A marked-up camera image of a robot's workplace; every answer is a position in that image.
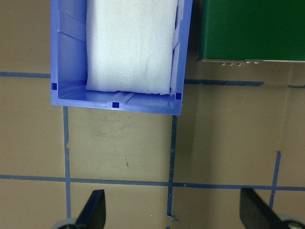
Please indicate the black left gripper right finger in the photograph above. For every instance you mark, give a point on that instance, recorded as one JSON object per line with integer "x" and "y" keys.
{"x": 254, "y": 213}

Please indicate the green conveyor belt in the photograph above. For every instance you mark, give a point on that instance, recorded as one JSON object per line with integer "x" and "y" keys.
{"x": 252, "y": 31}

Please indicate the blue left storage bin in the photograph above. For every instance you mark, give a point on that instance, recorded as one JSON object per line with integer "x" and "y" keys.
{"x": 69, "y": 65}

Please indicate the white foam pad left bin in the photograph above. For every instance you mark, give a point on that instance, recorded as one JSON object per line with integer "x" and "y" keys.
{"x": 130, "y": 45}

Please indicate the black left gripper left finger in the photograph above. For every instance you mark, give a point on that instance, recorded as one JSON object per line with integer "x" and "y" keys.
{"x": 92, "y": 216}

